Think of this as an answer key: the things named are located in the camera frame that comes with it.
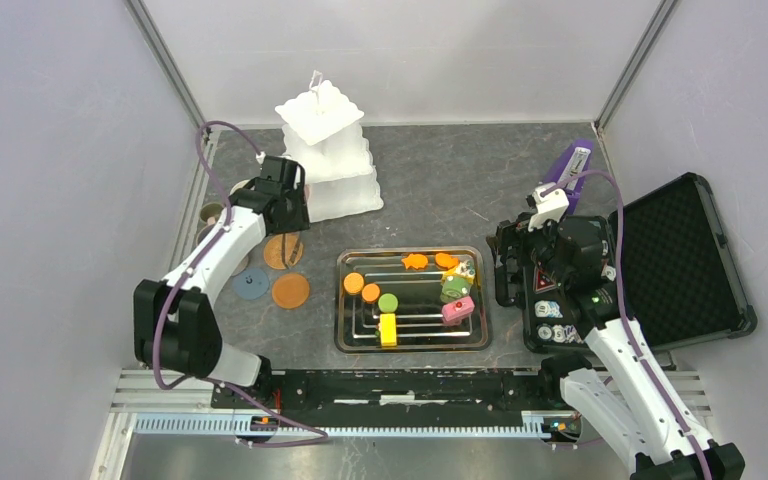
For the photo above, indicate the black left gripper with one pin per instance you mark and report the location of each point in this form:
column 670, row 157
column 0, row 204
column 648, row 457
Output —
column 301, row 219

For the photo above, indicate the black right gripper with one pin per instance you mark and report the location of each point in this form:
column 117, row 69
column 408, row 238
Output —
column 508, row 233

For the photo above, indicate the pink cake slice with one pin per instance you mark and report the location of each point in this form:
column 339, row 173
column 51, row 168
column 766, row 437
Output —
column 455, row 312

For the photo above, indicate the yellow layered cake slice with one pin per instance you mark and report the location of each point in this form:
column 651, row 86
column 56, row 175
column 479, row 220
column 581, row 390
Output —
column 388, row 330

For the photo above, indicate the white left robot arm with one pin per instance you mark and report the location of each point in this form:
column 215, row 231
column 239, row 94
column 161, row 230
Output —
column 174, row 321

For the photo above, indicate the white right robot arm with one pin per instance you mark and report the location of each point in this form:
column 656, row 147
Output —
column 644, row 419

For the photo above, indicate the red triangular dealer marker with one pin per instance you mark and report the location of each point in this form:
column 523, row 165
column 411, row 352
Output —
column 542, row 282

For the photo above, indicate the woven rattan coaster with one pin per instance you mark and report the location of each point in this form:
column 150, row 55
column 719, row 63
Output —
column 283, row 251

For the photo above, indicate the small green cup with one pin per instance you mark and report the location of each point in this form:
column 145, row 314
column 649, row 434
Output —
column 210, row 213

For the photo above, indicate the white three-tier dessert stand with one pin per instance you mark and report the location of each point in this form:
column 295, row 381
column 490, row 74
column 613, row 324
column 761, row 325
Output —
column 322, row 131

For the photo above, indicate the pink tall mug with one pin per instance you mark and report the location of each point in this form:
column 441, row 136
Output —
column 203, row 234

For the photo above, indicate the purple metronome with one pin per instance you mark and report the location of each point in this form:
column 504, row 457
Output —
column 574, row 160

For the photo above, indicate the blue grey coaster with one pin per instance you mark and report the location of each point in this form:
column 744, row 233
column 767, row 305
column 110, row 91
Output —
column 251, row 283

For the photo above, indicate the yellow kiwi topped cake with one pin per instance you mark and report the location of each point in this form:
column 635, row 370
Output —
column 465, row 270

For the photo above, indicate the round wooden coaster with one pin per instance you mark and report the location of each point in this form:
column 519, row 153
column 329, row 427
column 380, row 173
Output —
column 290, row 291

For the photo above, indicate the black poker chip case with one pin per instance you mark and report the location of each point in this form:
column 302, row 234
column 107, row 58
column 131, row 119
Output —
column 679, row 276

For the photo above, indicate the green swiss roll cake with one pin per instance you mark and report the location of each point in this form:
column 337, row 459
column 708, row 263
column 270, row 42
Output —
column 454, row 287

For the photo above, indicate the orange fish cookie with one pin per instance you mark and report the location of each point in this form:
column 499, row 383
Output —
column 445, row 261

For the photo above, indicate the small round orange biscuit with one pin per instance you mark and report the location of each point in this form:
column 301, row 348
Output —
column 370, row 293

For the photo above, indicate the stainless steel serving tray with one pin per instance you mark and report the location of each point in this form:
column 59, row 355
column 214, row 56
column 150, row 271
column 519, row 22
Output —
column 419, row 322

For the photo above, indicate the green round macaron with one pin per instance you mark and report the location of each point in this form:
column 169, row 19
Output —
column 388, row 303

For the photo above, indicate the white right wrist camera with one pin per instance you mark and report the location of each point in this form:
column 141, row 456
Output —
column 549, row 203

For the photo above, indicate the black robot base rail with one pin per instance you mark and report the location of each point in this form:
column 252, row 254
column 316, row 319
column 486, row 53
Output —
column 408, row 398

